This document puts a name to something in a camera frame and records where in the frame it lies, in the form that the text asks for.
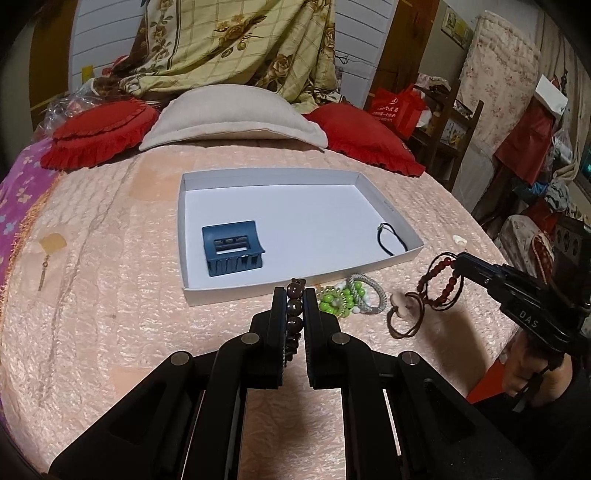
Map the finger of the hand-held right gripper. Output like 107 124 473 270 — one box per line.
455 261 502 291
459 252 509 278

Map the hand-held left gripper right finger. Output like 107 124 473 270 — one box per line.
302 288 543 480

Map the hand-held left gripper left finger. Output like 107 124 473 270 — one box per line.
48 286 289 480

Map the dark brown bead bracelet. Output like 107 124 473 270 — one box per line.
284 278 308 365

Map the green bead bracelet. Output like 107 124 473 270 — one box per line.
318 286 355 319

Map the red bead bracelet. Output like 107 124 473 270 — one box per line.
417 251 464 312

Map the white bead bracelet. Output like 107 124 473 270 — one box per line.
330 278 368 319

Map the grey braided hair tie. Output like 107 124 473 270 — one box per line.
346 274 387 315

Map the brown hair tie pink flower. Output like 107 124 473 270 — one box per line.
385 291 437 340

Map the white shallow cardboard box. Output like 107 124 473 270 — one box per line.
178 168 424 306

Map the person's right hand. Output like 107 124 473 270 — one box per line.
502 330 575 400

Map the blue hair claw clip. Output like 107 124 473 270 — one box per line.
202 220 266 278

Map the person's dark clothing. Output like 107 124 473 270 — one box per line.
473 369 591 480

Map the wooden shelf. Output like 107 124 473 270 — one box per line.
411 78 485 195

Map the red hanging cloth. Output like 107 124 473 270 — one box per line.
494 99 555 185

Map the pink textured bedspread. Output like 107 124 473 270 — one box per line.
0 138 522 480

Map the red shopping bag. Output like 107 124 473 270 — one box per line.
369 84 428 138

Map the red ruffled square pillow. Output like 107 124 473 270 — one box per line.
305 104 426 177

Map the white paper bag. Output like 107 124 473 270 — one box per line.
536 76 571 109

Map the pale floral fabric cover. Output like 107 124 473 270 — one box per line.
462 11 541 139

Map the beige pillow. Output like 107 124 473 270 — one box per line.
139 85 328 152

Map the red ruffled round cushion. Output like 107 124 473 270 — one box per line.
41 97 160 171

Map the yellow floral quilt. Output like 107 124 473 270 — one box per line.
95 0 338 114

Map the purple floral blanket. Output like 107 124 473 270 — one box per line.
0 138 63 287

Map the clear plastic bag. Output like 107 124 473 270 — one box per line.
41 80 125 134

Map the black cord hair tie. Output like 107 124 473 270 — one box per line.
376 223 409 257

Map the wall picture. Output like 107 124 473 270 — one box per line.
441 9 474 47

